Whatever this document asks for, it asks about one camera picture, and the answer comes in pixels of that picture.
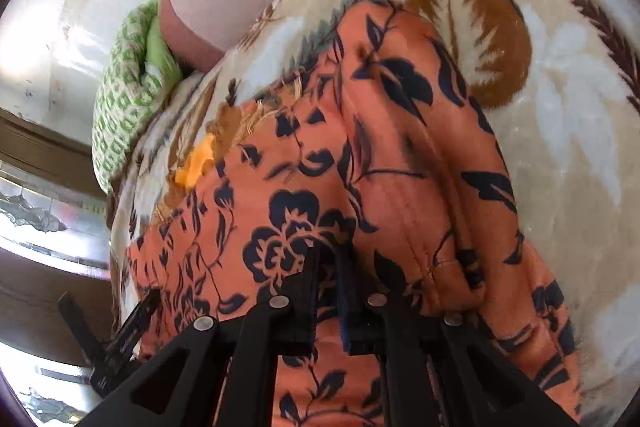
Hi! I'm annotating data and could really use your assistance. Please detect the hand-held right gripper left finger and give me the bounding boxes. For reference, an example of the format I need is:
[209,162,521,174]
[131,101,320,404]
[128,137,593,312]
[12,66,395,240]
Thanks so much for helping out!
[102,246,322,427]

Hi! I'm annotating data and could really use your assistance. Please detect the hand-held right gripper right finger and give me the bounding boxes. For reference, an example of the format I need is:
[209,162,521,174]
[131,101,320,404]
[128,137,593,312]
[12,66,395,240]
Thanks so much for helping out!
[334,249,581,427]

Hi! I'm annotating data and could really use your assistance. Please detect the brown wooden window frame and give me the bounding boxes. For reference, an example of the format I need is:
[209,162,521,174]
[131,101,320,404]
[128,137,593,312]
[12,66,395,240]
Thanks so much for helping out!
[0,109,108,198]

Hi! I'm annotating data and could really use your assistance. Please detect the orange floral garment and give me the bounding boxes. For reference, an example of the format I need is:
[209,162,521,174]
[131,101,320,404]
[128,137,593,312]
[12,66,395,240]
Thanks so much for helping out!
[125,0,583,427]

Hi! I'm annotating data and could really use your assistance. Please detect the beige leaf print blanket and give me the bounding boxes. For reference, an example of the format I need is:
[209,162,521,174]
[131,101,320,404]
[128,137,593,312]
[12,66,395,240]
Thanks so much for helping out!
[107,0,640,427]

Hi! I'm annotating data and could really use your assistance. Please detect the green patterned pillow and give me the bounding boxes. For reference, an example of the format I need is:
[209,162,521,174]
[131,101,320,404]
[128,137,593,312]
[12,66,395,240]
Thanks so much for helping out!
[92,1,185,195]

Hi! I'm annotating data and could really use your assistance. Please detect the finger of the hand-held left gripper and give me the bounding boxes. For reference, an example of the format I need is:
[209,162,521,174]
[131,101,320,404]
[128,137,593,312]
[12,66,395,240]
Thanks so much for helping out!
[91,288,162,400]
[57,291,107,365]

